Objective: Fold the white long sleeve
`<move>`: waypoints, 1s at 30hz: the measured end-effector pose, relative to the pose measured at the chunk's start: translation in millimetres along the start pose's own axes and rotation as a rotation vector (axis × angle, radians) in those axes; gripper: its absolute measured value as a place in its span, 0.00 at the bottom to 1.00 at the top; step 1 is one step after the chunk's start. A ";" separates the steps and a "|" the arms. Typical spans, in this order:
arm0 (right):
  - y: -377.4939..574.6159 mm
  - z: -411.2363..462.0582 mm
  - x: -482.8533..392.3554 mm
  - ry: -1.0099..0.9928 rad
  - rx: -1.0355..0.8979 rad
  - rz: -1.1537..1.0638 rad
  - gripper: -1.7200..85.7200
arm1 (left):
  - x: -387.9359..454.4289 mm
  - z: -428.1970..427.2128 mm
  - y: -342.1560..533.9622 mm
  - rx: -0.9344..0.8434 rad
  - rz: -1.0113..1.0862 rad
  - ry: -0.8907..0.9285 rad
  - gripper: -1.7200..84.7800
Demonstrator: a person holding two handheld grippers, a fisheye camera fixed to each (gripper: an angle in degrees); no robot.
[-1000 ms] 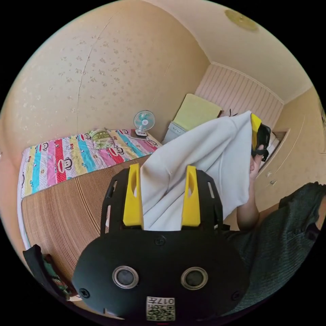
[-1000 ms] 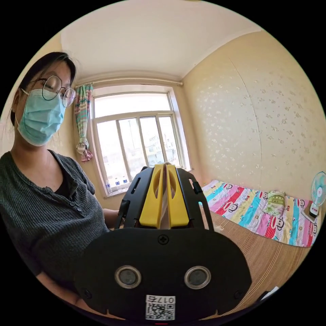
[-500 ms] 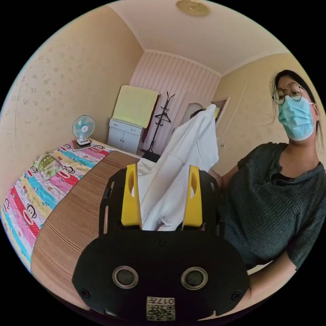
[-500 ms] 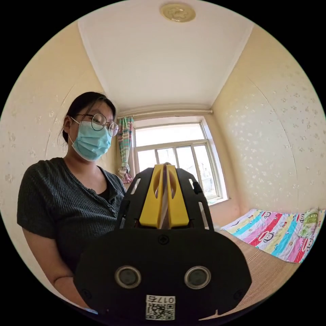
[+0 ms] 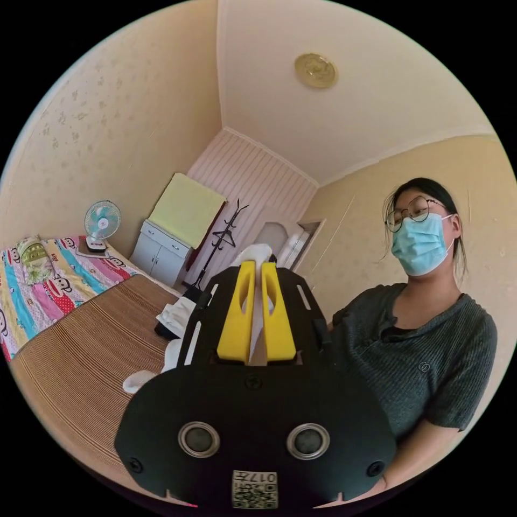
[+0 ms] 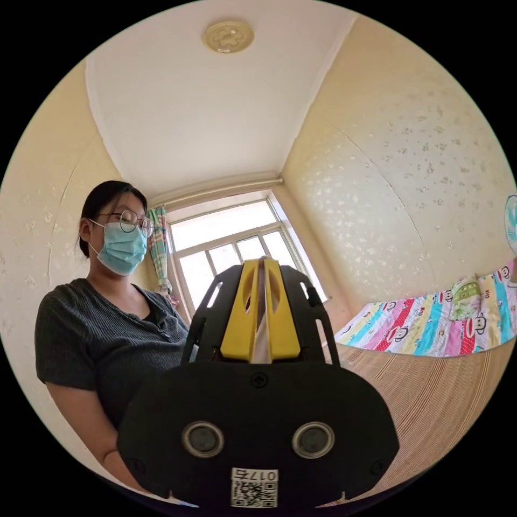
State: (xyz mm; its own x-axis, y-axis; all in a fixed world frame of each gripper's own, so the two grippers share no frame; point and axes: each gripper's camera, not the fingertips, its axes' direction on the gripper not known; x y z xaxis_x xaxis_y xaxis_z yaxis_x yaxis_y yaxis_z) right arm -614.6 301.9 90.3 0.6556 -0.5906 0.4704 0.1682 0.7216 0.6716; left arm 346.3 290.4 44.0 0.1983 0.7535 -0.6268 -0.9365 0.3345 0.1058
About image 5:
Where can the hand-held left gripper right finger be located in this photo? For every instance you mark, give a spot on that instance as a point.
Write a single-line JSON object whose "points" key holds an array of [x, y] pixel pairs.
{"points": [[279, 327]]}

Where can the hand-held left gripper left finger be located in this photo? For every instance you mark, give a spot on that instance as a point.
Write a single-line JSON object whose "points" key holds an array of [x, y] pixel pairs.
{"points": [[234, 323]]}

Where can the white long sleeve shirt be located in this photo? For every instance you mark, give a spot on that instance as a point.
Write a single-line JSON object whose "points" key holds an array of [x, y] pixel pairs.
{"points": [[174, 316]]}

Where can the person's left forearm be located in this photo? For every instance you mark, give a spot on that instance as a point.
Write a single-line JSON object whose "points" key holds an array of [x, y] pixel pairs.
{"points": [[426, 450]]}

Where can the white door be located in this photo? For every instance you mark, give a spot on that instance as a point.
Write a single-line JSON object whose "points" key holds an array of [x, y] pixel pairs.
{"points": [[291, 242]]}

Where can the black coat stand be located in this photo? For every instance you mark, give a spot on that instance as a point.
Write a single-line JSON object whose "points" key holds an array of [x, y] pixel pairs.
{"points": [[227, 236]]}

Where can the white cupboard with yellow cloth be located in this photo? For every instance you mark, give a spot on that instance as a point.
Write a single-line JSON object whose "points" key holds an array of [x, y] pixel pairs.
{"points": [[163, 252]]}

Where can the person's body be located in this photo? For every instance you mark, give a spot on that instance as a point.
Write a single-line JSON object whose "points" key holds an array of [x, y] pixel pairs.
{"points": [[420, 347]]}

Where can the bed with mat and printed sheet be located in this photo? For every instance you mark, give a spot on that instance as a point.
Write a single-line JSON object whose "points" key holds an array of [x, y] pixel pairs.
{"points": [[85, 363]]}

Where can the small white table fan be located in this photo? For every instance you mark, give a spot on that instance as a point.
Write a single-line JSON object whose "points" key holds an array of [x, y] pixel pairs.
{"points": [[101, 223]]}

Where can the green printed pillow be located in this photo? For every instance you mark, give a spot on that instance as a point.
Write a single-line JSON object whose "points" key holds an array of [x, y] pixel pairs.
{"points": [[34, 255]]}

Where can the round gold ceiling lamp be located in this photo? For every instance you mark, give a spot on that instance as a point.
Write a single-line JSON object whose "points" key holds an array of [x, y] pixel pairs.
{"points": [[316, 70]]}

